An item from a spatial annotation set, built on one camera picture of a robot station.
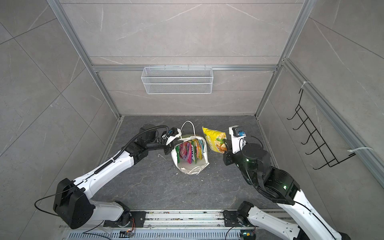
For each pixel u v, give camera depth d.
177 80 1.00
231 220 0.73
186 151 0.87
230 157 0.51
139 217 0.73
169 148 0.66
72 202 0.40
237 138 0.46
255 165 0.39
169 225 0.73
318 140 0.66
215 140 0.61
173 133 0.62
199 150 0.86
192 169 0.73
